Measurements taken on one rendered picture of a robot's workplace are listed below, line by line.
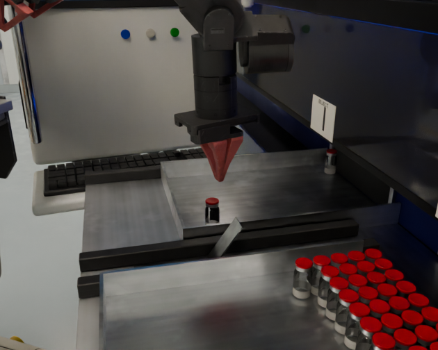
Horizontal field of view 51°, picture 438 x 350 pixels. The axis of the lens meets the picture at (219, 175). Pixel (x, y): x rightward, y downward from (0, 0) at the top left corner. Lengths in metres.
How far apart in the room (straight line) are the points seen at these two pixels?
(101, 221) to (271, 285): 0.30
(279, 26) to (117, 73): 0.65
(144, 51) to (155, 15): 0.09
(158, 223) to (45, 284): 1.51
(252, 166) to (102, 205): 0.30
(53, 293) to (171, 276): 1.59
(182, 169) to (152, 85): 0.37
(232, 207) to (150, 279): 0.24
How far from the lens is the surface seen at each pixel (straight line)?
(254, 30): 0.59
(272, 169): 0.93
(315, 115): 0.82
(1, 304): 2.16
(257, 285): 0.60
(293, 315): 0.56
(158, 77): 1.20
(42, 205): 1.03
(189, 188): 0.84
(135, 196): 0.83
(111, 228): 0.74
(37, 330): 1.98
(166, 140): 1.25
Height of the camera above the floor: 1.24
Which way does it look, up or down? 23 degrees down
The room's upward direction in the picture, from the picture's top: straight up
